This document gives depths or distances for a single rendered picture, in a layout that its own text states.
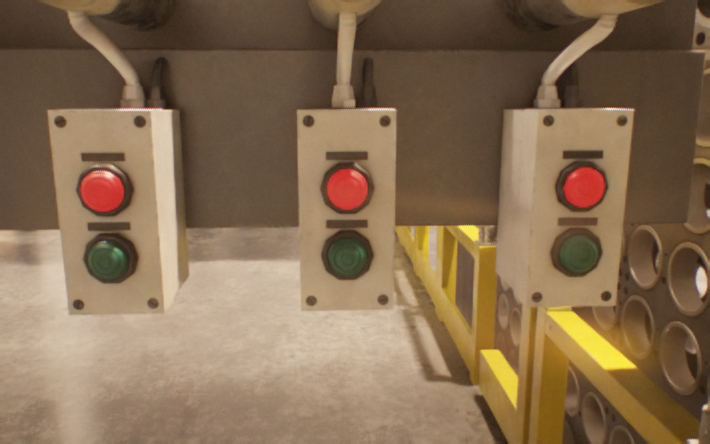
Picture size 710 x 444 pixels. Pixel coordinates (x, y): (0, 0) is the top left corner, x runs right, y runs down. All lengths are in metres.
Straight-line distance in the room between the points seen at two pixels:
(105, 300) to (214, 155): 0.15
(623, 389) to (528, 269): 0.47
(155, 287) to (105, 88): 0.18
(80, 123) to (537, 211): 0.33
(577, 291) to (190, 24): 0.39
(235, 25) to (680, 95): 0.39
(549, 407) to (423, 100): 0.83
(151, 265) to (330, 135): 0.16
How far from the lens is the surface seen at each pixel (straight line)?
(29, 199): 0.58
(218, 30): 0.56
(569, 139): 0.46
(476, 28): 0.57
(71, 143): 0.46
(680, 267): 2.43
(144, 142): 0.45
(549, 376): 1.21
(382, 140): 0.43
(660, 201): 0.61
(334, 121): 0.43
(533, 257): 0.47
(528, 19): 0.54
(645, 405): 0.88
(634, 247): 2.66
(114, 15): 0.48
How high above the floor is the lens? 0.78
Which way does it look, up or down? 12 degrees down
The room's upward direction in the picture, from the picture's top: straight up
